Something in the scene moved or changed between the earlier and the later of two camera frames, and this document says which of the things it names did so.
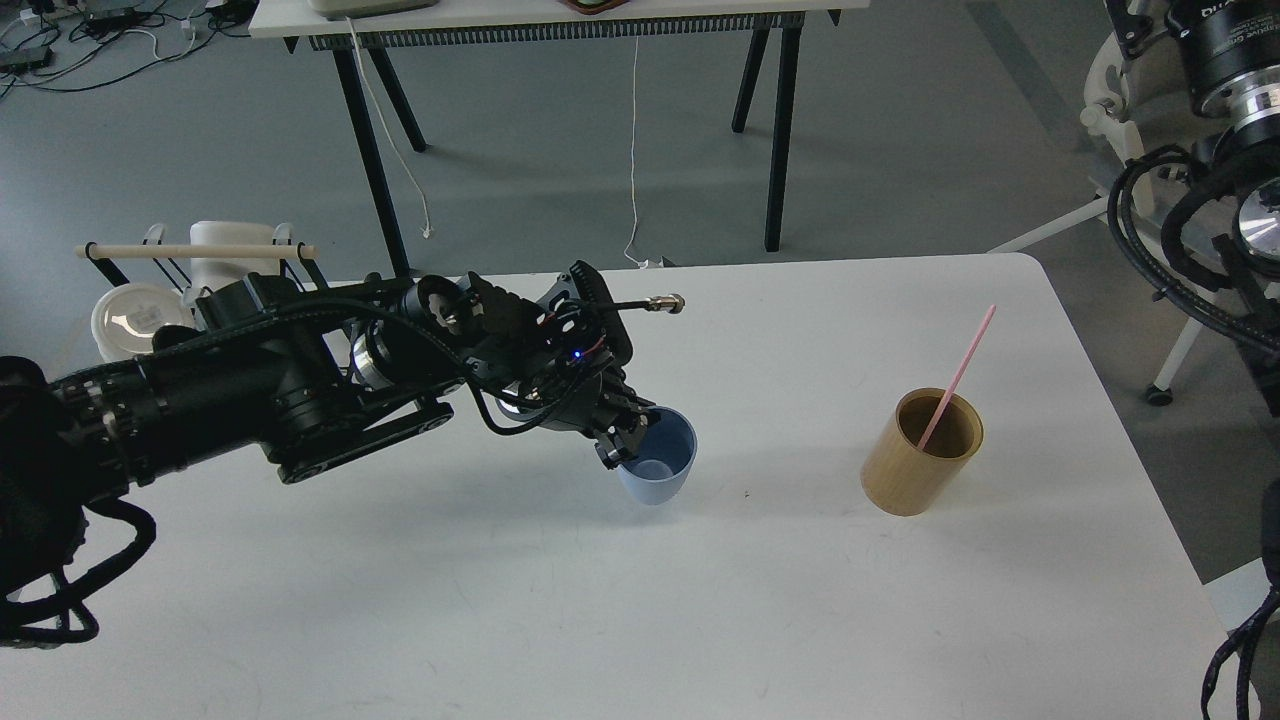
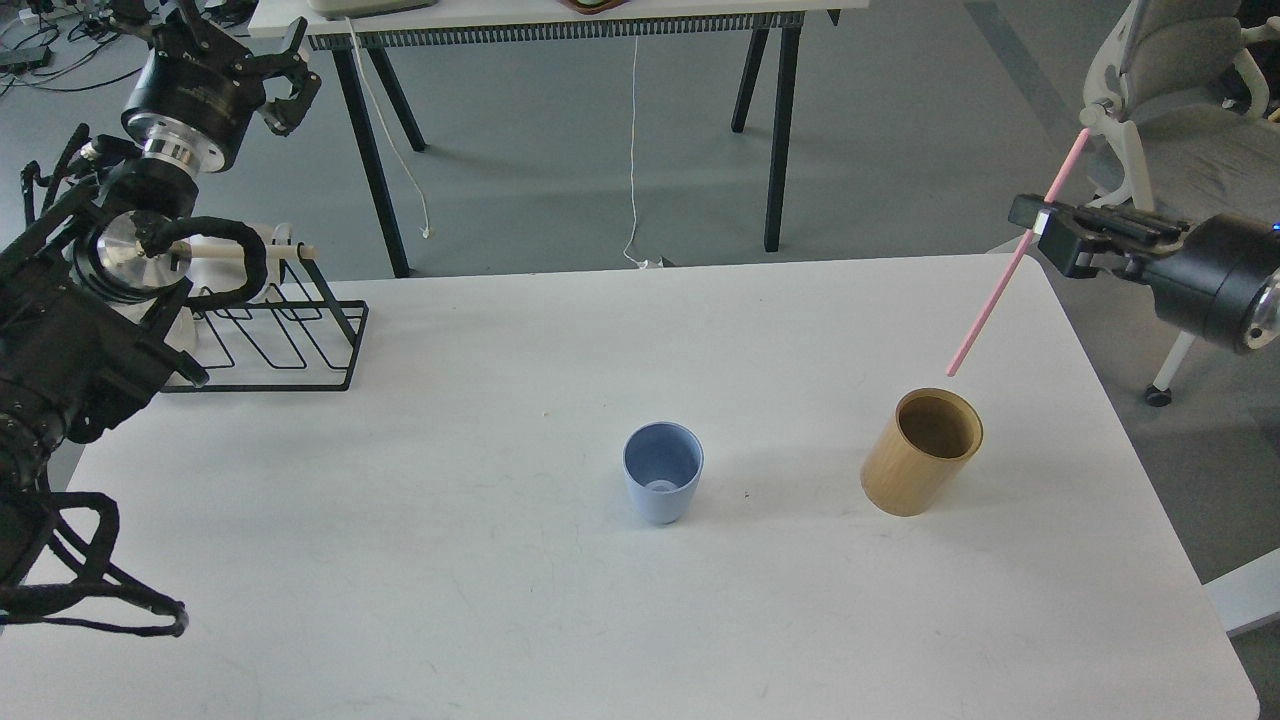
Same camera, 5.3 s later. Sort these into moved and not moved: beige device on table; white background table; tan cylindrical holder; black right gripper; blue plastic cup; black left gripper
Moved: blue plastic cup; black right gripper; black left gripper
Not moved: beige device on table; white background table; tan cylindrical holder
